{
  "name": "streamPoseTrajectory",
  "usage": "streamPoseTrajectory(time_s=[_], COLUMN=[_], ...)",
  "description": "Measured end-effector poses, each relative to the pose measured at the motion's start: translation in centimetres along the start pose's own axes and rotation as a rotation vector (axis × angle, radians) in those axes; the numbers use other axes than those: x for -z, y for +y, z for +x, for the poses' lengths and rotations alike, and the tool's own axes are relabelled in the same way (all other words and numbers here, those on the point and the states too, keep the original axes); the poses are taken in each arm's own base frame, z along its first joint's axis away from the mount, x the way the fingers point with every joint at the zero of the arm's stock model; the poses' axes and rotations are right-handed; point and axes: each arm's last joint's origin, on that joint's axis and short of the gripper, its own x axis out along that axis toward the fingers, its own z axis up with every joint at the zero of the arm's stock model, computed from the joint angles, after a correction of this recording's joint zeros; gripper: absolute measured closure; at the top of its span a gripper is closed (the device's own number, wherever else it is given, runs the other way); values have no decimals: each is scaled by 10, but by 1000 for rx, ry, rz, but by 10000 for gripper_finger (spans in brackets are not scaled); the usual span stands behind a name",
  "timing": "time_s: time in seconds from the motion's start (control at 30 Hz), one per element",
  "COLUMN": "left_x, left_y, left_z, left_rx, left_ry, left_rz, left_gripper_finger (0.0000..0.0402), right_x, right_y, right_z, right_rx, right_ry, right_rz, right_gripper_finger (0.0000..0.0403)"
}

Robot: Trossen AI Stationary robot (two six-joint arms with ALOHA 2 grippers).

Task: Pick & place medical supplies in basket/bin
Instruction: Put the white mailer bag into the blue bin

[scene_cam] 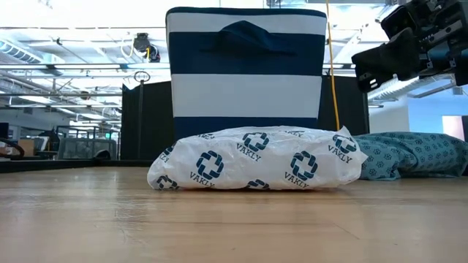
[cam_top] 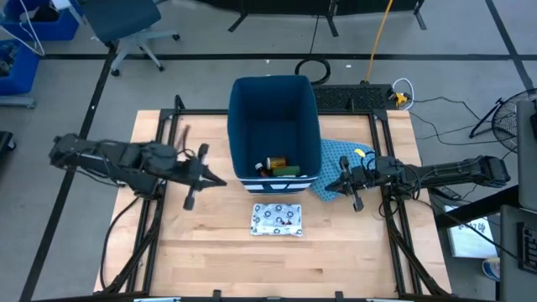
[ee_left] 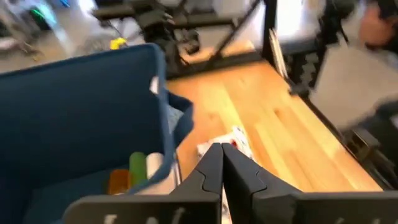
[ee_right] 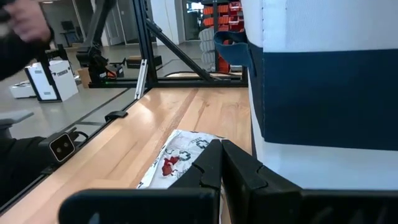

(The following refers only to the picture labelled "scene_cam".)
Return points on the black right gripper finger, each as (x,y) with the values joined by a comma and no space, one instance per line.
(387,60)

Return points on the black aluminium table frame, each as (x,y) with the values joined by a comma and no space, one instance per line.
(73,165)

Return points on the white printed plastic package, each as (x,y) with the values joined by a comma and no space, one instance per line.
(256,160)

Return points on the black room divider panel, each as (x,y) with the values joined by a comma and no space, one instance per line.
(153,120)

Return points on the navy white-striped fabric basket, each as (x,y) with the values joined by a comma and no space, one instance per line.
(245,91)

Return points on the blue patterned cloth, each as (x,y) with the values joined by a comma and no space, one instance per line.
(413,153)

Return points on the black ceiling-hung device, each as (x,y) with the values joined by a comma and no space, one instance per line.
(144,45)

